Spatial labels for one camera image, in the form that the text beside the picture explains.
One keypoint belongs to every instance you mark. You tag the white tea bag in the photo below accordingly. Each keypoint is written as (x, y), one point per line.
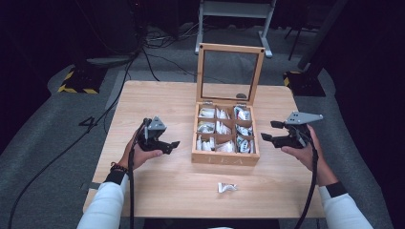
(226, 187)

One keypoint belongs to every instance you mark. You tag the person's right hand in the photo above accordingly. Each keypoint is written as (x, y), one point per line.
(307, 156)

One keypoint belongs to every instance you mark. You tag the dark slanted stand post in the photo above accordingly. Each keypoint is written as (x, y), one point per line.
(321, 35)

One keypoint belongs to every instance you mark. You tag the grey floor tape strip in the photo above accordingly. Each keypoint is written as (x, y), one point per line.
(90, 185)

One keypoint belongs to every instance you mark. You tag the group of tea bags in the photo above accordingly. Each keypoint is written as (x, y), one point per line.
(224, 130)

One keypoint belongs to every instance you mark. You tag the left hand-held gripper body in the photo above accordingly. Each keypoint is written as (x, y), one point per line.
(152, 136)

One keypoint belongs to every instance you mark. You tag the black yellow striped stand base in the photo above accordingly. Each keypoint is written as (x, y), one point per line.
(305, 84)
(81, 81)

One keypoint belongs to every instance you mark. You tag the person's left hand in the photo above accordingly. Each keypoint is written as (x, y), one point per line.
(141, 157)

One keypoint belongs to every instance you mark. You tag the black tripod legs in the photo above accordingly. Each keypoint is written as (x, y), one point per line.
(297, 41)

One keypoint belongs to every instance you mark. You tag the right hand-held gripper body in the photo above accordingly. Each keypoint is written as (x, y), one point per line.
(296, 135)

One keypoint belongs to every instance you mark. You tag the white metal stand frame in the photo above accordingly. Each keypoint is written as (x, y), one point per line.
(234, 9)

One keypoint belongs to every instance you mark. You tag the black equipment case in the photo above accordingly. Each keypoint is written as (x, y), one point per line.
(111, 28)

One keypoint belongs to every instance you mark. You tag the wooden tea box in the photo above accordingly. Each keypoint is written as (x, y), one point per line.
(226, 157)

